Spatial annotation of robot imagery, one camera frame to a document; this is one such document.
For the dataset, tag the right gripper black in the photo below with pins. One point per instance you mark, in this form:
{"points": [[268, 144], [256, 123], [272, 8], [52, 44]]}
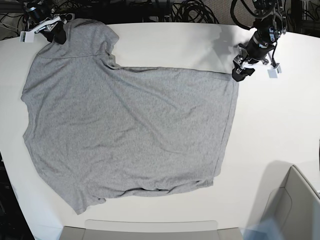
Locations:
{"points": [[39, 11]]}

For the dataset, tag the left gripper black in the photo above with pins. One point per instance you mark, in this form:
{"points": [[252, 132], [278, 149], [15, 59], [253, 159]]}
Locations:
{"points": [[257, 50]]}

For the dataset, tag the grey T-shirt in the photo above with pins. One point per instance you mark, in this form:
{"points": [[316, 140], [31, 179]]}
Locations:
{"points": [[101, 131]]}

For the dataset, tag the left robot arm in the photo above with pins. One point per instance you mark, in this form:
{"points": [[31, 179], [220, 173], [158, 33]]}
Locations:
{"points": [[270, 20]]}

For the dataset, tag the white power strip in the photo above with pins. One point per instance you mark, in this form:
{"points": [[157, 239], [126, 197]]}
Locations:
{"points": [[67, 17]]}

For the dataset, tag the grey bin right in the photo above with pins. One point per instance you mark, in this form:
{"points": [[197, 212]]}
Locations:
{"points": [[292, 211]]}

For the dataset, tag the grey tray front edge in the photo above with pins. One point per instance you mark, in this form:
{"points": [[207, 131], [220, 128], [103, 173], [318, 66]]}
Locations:
{"points": [[119, 230]]}

